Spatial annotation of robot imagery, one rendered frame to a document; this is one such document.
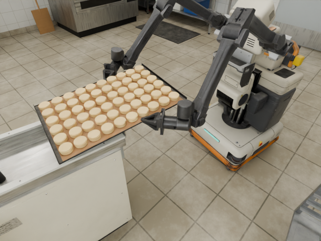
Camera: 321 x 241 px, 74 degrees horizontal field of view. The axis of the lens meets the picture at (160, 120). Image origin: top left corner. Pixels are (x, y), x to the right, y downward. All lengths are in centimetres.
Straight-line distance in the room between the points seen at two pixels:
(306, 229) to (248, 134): 77
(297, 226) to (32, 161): 163
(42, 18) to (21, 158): 408
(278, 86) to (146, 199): 131
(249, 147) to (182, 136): 67
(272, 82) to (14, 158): 165
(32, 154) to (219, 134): 140
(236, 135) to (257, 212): 62
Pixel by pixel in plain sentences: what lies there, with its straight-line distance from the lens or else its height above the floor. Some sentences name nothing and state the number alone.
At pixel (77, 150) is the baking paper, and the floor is 97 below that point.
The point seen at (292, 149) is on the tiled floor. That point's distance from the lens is 248.
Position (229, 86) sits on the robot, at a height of 74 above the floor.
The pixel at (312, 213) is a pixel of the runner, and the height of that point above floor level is 23.
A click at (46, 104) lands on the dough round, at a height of 99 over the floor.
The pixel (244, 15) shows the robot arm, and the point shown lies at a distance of 98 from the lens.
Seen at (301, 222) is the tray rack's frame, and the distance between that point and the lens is 184.
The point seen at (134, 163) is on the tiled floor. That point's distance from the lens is 199.
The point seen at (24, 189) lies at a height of 86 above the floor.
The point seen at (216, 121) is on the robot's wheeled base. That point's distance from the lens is 202.
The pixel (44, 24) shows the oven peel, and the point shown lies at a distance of 502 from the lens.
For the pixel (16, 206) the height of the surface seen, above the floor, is 80.
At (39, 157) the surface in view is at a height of 84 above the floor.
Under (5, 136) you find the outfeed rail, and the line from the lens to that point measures 116.
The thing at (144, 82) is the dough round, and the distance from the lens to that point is 109.
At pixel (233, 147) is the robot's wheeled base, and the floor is 28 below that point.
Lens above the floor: 160
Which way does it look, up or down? 43 degrees down
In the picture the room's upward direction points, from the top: 1 degrees clockwise
